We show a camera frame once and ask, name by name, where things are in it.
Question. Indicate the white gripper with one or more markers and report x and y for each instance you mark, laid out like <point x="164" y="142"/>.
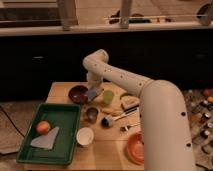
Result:
<point x="94" y="81"/>

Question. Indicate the blue sponge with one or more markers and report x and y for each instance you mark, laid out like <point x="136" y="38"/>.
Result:
<point x="93" y="93"/>

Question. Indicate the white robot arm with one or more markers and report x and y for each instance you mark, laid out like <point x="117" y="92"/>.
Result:
<point x="163" y="114"/>

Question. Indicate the orange bowl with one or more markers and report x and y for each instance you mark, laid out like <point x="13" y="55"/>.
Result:
<point x="135" y="149"/>

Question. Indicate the green plastic cup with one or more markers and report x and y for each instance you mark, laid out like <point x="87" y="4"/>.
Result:
<point x="108" y="96"/>

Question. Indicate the metal cup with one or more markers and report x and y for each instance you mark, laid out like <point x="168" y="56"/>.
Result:
<point x="92" y="114"/>

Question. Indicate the yellow banana piece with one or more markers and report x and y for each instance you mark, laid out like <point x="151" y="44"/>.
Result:
<point x="111" y="111"/>

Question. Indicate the black marker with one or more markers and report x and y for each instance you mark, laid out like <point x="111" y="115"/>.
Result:
<point x="130" y="108"/>

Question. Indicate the green plastic tray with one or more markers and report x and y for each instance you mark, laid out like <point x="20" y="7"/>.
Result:
<point x="57" y="146"/>

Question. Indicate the white cup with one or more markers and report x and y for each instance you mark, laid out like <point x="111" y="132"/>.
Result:
<point x="85" y="136"/>

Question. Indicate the red apple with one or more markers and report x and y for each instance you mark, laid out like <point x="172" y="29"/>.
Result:
<point x="43" y="127"/>

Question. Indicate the grey cloth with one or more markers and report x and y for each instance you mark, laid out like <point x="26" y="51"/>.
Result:
<point x="46" y="141"/>

